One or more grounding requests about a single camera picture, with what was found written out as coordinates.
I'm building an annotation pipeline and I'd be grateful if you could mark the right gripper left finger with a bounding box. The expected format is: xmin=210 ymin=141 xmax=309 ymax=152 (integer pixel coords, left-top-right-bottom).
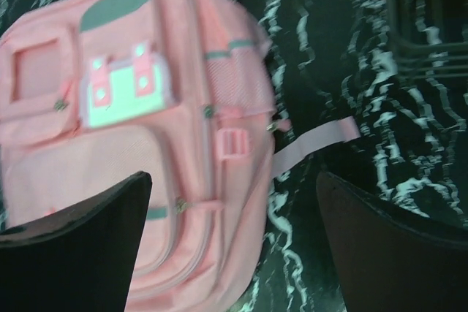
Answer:
xmin=1 ymin=172 xmax=152 ymax=312

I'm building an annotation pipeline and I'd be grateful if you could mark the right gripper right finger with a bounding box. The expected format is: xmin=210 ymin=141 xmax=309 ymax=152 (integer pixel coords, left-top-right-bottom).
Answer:
xmin=317 ymin=172 xmax=467 ymax=312

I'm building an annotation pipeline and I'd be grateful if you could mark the pink student backpack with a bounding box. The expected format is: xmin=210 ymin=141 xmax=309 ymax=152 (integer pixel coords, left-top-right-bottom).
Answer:
xmin=1 ymin=0 xmax=359 ymax=311

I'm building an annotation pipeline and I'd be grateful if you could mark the black wire dish rack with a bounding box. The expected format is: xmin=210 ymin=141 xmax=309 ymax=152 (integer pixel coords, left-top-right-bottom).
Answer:
xmin=386 ymin=0 xmax=467 ymax=82

